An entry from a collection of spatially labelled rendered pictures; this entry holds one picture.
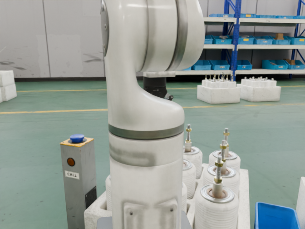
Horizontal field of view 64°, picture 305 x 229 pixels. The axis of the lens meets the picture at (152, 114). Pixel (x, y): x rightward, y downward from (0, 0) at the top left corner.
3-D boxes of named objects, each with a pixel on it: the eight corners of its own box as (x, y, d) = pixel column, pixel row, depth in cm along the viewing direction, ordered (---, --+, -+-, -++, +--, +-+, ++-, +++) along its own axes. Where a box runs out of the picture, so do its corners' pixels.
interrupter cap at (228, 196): (241, 202, 53) (241, 199, 53) (208, 206, 51) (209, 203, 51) (223, 185, 60) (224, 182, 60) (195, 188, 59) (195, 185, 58)
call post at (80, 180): (86, 243, 75) (80, 147, 67) (68, 237, 77) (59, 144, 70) (99, 228, 81) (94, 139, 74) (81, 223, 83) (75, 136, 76)
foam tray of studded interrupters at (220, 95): (239, 102, 299) (240, 87, 295) (210, 104, 290) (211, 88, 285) (223, 97, 336) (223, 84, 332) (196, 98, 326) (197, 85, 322)
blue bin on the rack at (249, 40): (227, 45, 566) (228, 36, 561) (242, 45, 571) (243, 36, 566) (237, 44, 518) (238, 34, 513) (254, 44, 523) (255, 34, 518)
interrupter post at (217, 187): (224, 197, 55) (225, 184, 54) (214, 198, 54) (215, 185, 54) (219, 191, 57) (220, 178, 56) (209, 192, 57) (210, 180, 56)
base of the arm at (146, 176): (188, 270, 30) (194, 138, 26) (113, 279, 29) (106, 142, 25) (172, 221, 39) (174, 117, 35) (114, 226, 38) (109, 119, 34)
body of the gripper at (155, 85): (163, 72, 84) (162, 99, 86) (139, 73, 81) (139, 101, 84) (171, 74, 77) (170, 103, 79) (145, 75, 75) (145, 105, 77)
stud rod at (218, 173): (216, 188, 55) (218, 157, 53) (214, 186, 56) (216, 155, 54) (220, 188, 55) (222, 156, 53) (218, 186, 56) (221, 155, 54)
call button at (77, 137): (79, 145, 69) (78, 138, 69) (67, 143, 71) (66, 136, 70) (87, 141, 73) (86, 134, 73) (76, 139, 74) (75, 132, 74)
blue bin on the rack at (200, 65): (187, 69, 563) (187, 60, 558) (203, 69, 569) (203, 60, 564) (194, 70, 515) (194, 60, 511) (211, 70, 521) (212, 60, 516)
